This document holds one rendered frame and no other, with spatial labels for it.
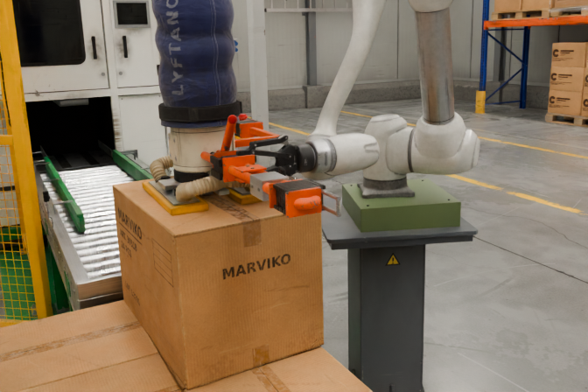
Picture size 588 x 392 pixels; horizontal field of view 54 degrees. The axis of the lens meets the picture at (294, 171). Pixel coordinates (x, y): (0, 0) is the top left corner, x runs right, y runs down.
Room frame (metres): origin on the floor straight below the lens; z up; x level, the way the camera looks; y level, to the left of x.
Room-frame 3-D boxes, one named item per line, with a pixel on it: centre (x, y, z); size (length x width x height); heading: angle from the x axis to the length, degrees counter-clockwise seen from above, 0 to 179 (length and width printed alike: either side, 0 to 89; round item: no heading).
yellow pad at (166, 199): (1.58, 0.34, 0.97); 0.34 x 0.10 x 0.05; 26
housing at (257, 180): (1.21, 0.05, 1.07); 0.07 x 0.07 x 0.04; 26
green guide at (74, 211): (3.18, 1.36, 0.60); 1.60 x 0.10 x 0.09; 28
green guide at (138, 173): (3.42, 0.89, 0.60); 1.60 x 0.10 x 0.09; 28
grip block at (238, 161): (1.40, 0.15, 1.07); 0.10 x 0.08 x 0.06; 116
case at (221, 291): (1.62, 0.25, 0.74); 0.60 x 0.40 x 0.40; 30
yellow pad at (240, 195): (1.67, 0.17, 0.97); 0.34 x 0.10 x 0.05; 26
